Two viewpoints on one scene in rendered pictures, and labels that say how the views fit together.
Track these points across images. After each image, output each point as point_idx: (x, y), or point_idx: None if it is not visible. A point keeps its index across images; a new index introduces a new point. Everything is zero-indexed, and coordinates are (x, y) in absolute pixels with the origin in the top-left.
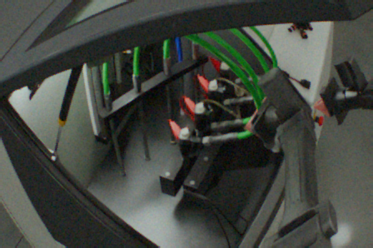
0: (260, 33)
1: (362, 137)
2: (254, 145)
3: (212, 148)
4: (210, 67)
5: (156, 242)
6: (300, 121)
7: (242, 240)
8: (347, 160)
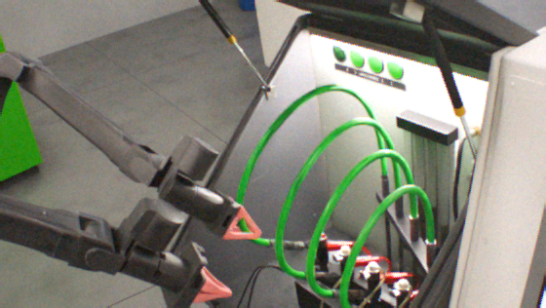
0: (357, 239)
1: None
2: None
3: (336, 302)
4: None
5: (288, 289)
6: (135, 142)
7: (210, 307)
8: None
